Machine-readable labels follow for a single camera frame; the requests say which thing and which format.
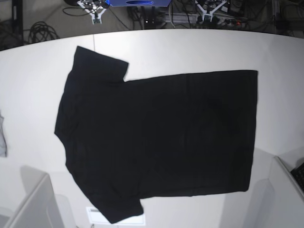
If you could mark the blue box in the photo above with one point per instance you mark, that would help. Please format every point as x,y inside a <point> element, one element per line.
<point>129,3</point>

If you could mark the white partition panel right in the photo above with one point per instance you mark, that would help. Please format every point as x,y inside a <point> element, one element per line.
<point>277,201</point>

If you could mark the white partition panel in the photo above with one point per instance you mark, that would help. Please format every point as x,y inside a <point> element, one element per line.
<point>39,208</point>
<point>277,201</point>

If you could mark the black T-shirt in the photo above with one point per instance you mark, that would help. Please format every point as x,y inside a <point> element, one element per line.
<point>168,136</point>

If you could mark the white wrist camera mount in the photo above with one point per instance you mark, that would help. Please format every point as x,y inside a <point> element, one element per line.
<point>95,8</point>
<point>209,7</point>

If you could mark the grey cloth at left edge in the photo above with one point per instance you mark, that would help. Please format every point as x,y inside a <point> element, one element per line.
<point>3,145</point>

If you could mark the black keyboard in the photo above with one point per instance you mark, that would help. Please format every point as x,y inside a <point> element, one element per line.
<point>298,175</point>

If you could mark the white partition panel left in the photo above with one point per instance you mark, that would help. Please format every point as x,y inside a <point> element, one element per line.
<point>39,208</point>

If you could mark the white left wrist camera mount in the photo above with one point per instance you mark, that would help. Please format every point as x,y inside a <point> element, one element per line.
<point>209,7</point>

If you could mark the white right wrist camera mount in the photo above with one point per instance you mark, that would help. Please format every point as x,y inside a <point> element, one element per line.
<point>95,8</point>

